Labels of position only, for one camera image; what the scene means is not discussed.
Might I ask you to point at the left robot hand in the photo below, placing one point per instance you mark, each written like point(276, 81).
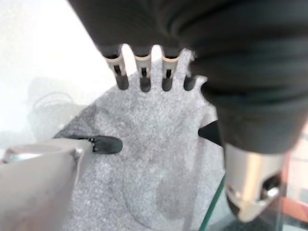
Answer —
point(240, 60)

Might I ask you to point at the black wedge-shaped object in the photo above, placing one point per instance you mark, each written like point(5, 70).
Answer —
point(211, 133)

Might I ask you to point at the grey speckled carpet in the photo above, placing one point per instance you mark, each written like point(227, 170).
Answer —
point(156, 144)

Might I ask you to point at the glass table top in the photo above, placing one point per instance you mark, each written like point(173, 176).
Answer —
point(217, 211)

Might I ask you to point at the dark robot foot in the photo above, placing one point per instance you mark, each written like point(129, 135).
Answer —
point(107, 144)

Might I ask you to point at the silver robot leg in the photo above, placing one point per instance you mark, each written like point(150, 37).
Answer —
point(36, 183)

